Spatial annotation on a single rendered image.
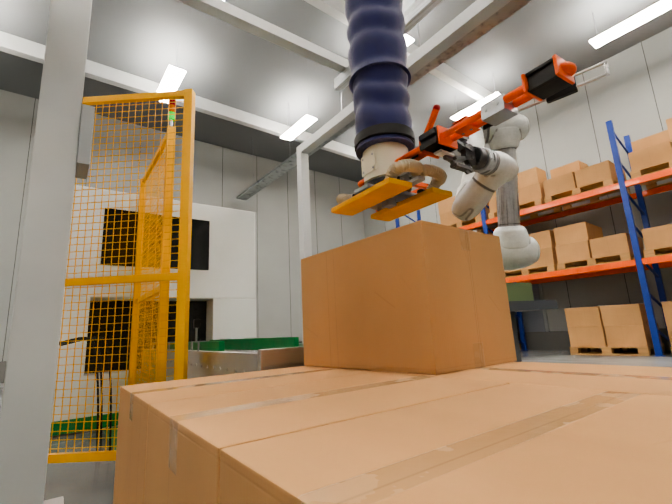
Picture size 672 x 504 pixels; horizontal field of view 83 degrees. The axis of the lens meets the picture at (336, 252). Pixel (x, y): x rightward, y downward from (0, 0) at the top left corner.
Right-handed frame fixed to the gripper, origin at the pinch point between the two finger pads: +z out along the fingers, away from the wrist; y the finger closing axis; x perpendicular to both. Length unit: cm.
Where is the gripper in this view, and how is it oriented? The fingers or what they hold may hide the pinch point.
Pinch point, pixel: (442, 145)
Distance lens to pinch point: 130.6
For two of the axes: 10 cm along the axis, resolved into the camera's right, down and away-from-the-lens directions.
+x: -6.0, 1.9, 7.8
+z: -8.0, -0.8, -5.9
